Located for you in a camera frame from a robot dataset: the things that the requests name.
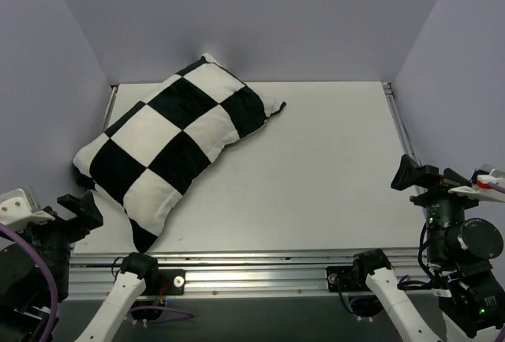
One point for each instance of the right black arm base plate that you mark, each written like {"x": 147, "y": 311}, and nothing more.
{"x": 341, "y": 278}

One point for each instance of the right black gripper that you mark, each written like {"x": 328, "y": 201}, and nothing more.
{"x": 436, "y": 190}

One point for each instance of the aluminium rail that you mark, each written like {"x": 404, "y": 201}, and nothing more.
{"x": 109, "y": 107}
{"x": 401, "y": 130}

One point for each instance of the black white checkered pillowcase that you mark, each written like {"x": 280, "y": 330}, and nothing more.
{"x": 146, "y": 160}

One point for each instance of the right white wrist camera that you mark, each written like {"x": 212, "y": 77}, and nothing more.
{"x": 486, "y": 184}

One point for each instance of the left side aluminium rail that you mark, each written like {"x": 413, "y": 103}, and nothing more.
{"x": 109, "y": 107}

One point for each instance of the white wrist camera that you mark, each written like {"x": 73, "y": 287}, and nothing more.
{"x": 486, "y": 184}
{"x": 20, "y": 207}

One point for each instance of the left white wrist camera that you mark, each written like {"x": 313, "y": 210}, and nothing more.
{"x": 20, "y": 207}

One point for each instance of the aluminium front rail frame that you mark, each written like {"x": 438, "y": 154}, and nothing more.
{"x": 281, "y": 274}

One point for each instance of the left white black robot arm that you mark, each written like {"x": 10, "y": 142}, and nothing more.
{"x": 35, "y": 268}

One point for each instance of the right side aluminium rail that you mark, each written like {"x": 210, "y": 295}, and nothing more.
{"x": 401, "y": 130}

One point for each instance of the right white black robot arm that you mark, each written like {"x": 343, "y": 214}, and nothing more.
{"x": 455, "y": 253}

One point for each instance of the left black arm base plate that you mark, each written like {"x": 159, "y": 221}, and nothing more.
{"x": 166, "y": 282}

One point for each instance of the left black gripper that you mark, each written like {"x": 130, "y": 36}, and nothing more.
{"x": 63, "y": 225}

